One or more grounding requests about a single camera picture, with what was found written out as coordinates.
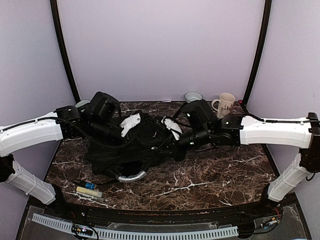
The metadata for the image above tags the celadon bowl at back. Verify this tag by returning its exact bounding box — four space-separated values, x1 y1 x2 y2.
184 91 203 103

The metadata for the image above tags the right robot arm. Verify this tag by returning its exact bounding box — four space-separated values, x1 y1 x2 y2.
162 112 320 217

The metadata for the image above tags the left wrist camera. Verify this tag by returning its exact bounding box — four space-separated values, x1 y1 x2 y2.
89 91 121 122

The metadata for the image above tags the white cable duct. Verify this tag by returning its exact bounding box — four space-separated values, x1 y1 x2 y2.
31 213 239 240

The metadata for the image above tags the yellow highlighter pen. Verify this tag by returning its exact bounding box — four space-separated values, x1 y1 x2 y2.
76 186 103 198

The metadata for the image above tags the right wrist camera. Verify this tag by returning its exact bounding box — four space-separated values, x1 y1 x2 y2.
181 99 220 130

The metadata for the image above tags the clear pen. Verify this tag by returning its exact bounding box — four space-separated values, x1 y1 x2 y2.
79 194 103 202

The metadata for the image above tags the black front table rail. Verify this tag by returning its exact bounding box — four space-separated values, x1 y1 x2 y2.
27 194 283 228

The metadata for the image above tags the black student bag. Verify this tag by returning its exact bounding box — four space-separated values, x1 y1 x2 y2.
81 103 182 182

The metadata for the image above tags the left black frame post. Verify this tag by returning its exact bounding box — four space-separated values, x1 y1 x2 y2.
49 0 81 103

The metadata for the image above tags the black and blue marker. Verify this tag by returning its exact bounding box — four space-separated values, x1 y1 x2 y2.
73 179 96 190

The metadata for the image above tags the right black frame post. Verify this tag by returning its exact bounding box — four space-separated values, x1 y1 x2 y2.
241 0 273 109

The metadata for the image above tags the celadon bowl on tile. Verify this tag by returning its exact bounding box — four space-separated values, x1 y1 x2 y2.
75 99 91 108

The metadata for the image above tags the small circuit board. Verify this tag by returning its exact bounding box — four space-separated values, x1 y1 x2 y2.
71 224 94 237

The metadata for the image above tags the black frame post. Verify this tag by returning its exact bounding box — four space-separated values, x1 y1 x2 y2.
49 0 81 103
241 0 273 109

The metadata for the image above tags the white mug with print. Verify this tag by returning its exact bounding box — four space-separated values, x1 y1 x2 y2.
211 92 236 119

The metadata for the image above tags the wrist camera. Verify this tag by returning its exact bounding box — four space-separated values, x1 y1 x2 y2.
89 91 121 122
181 99 220 130

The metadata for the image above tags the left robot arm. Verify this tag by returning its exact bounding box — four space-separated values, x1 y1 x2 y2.
0 106 145 218

